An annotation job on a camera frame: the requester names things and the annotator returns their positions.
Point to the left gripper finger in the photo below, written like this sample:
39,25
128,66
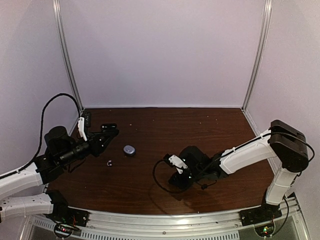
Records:
103,134
105,142

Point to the right aluminium frame post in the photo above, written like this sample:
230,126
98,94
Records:
264,31

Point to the right circuit board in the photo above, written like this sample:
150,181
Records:
264,230

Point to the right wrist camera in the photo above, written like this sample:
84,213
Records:
176,162

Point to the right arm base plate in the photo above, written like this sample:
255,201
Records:
258,215

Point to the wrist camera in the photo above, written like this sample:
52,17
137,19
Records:
83,124
176,162

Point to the blue oval case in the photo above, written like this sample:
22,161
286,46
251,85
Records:
129,150

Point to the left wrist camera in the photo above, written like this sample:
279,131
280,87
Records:
83,124

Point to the circuit board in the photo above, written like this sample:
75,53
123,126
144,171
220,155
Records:
62,230
264,230

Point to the black wireless earbud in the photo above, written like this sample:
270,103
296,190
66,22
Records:
204,186

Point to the black earbud charging case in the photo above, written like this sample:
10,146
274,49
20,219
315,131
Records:
108,126

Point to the front aluminium rail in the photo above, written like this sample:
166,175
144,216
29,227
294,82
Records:
221,225

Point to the left circuit board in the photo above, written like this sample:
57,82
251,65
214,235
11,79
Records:
62,230

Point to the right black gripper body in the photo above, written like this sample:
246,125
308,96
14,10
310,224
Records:
183,183

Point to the aluminium frame post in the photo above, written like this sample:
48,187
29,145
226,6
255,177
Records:
65,53
264,31

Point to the left aluminium frame post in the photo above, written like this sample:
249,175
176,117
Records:
65,53

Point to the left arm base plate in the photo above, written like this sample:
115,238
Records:
72,217

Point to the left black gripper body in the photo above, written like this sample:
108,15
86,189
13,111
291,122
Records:
94,149

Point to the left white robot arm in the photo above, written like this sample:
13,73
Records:
61,151

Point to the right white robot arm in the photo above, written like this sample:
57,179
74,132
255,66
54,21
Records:
280,141

